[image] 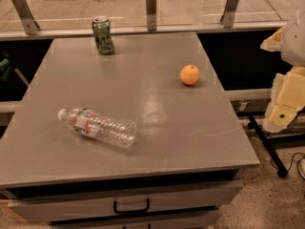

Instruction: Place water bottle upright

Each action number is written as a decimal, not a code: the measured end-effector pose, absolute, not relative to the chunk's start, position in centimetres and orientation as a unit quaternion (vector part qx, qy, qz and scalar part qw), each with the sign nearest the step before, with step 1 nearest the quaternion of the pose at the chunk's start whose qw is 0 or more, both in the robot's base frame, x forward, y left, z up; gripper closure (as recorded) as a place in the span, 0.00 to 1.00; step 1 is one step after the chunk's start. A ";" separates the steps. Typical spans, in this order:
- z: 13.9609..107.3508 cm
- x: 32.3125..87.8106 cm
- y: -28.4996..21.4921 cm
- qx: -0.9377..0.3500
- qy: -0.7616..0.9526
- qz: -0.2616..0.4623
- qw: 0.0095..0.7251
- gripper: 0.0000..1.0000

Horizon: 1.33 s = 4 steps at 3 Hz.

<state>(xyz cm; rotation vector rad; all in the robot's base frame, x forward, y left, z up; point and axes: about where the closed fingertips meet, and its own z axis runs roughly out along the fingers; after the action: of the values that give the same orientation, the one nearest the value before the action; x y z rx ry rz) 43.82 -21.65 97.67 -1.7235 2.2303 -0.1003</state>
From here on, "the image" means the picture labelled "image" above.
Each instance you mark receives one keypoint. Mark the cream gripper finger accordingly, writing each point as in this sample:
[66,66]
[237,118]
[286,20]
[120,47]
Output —
[287,100]
[273,42]

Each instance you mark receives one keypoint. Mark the clear plastic water bottle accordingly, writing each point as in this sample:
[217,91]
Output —
[90,123]

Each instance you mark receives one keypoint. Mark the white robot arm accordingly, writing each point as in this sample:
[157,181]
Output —
[293,41]

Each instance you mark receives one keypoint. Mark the black stand leg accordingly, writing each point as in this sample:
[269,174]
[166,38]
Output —
[281,169]

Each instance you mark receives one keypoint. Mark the orange fruit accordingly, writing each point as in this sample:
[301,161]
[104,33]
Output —
[189,75]

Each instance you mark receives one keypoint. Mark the grey upper drawer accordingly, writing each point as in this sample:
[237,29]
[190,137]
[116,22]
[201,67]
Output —
[95,205]

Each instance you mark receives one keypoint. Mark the grey drawer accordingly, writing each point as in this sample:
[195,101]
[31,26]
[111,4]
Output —
[159,220]
[95,205]

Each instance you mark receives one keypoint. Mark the grey lower drawer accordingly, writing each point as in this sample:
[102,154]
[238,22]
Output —
[159,220]

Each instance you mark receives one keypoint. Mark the green soda can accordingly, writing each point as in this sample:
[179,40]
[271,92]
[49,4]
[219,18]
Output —
[101,28]

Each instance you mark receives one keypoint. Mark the right metal railing bracket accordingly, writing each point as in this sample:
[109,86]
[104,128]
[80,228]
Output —
[228,16]

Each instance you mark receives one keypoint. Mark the metal railing bracket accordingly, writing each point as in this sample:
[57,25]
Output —
[228,16]
[151,15]
[29,24]

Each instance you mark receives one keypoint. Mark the middle metal railing bracket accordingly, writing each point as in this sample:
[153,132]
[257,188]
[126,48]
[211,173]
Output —
[151,15]

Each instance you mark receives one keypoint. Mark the black drawer handle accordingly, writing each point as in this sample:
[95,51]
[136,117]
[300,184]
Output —
[132,207]

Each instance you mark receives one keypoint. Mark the left metal railing bracket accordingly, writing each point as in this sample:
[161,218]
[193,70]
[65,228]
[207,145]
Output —
[29,24]

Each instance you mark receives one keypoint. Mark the grey metal window rail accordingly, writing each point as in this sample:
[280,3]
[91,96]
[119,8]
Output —
[198,28]

